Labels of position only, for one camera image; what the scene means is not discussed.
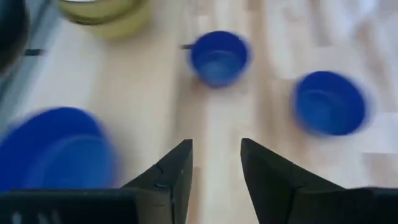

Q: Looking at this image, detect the pear-patterned white bowl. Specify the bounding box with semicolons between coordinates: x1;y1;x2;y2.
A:
55;0;152;40

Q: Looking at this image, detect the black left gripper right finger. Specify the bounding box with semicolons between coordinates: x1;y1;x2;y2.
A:
240;138;398;224

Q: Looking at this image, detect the blue mini bowl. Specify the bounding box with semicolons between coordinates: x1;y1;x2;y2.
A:
187;29;252;90
0;106;121;192
291;70;371;138

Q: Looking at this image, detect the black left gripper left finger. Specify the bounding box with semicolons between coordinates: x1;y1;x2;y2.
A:
0;139;194;224

